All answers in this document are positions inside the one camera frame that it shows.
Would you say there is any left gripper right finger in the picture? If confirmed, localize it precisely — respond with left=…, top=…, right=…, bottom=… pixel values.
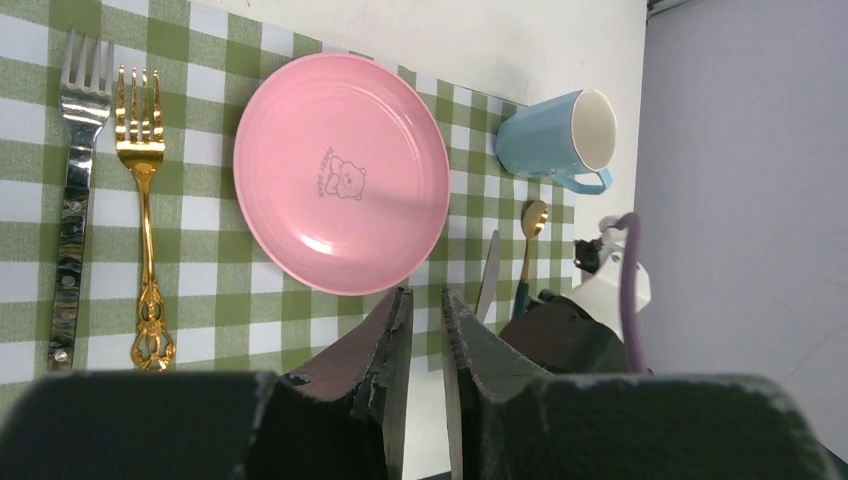
left=441, top=286, right=554, bottom=479

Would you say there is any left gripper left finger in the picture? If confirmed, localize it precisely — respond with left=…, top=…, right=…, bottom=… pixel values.
left=284, top=287, right=413, bottom=479

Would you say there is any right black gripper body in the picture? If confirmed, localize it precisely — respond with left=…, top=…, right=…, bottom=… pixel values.
left=499, top=289, right=628, bottom=374

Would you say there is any silver knife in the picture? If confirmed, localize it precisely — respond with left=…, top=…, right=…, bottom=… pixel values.
left=475, top=230, right=501, bottom=323

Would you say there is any gold spoon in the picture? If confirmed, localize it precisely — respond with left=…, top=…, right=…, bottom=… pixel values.
left=511, top=200, right=548, bottom=319

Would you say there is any light blue mug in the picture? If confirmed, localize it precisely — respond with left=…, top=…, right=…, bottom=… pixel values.
left=495, top=89, right=617, bottom=195

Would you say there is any pink plate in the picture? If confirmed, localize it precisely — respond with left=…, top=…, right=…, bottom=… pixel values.
left=233, top=53, right=450, bottom=296

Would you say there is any gold fork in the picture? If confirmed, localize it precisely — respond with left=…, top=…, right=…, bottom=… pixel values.
left=115, top=66, right=176, bottom=372

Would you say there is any green checkered cloth napkin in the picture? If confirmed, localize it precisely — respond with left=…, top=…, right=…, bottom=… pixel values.
left=1, top=1, right=575, bottom=410

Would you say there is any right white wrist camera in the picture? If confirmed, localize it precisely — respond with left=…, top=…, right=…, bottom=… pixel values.
left=566, top=228, right=652, bottom=340

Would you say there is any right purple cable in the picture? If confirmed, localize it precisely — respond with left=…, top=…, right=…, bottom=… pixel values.
left=599, top=211, right=647, bottom=374

